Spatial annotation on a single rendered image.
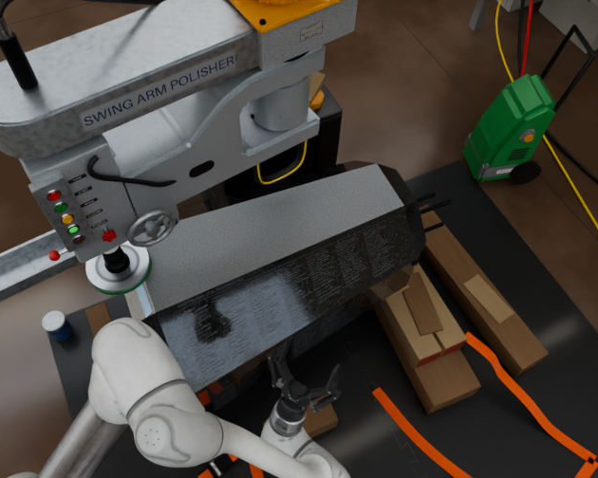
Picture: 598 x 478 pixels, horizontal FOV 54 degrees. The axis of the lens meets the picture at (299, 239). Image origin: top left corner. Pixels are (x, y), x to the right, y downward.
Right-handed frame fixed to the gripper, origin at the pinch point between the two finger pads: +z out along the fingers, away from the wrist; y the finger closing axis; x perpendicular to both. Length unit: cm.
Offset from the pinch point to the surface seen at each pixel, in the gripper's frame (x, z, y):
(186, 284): 33, -33, 58
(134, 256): 28, -30, 77
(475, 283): 151, -51, -29
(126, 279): 20, -33, 73
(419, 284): 127, -50, -7
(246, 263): 49, -25, 45
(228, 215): 61, -19, 62
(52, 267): -3, -19, 81
